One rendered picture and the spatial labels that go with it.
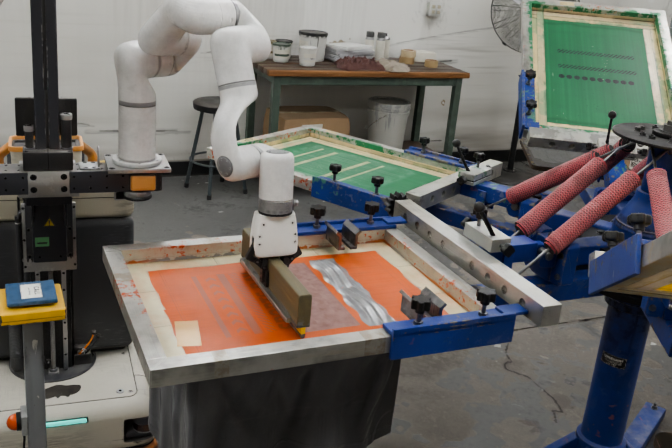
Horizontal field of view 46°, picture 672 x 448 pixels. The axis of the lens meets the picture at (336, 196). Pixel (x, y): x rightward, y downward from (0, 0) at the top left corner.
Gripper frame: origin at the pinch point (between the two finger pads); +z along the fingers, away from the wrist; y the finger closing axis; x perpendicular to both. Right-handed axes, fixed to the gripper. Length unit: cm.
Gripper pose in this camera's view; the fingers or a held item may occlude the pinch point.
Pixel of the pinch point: (273, 276)
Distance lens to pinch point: 179.6
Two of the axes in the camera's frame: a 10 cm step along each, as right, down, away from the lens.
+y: -9.1, 0.6, -4.1
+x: 4.1, 2.5, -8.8
